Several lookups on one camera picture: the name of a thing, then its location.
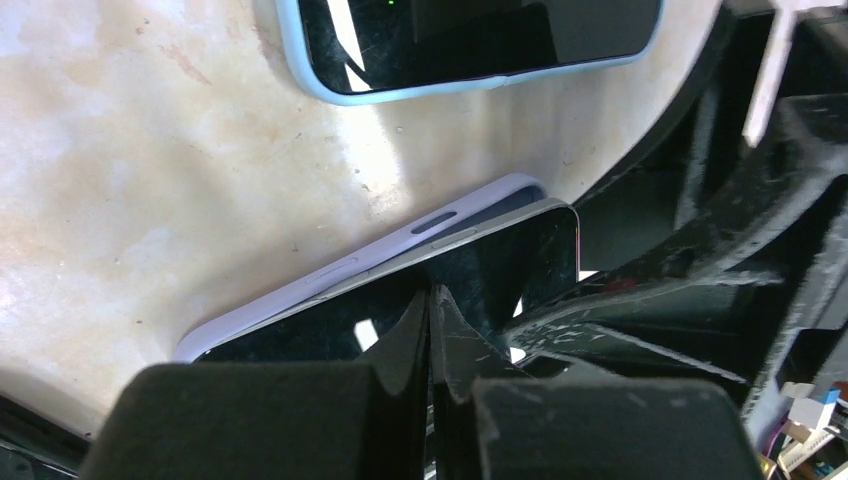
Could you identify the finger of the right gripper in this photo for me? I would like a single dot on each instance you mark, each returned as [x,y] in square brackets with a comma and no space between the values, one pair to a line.
[750,284]

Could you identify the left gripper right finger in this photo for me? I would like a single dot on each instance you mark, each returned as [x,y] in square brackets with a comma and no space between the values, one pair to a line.
[493,421]

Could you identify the silver-edged black phone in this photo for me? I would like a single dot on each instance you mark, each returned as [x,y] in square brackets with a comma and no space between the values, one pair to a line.
[494,270]

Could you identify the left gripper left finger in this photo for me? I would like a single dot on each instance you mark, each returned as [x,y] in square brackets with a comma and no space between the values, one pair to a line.
[360,419]

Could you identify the light blue phone case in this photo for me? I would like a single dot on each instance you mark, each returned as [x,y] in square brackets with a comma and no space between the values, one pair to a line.
[464,53]

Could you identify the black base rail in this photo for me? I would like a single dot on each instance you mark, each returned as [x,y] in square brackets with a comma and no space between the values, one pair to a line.
[35,447]

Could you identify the lavender phone case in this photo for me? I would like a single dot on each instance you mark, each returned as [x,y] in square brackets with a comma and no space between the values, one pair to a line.
[498,197]

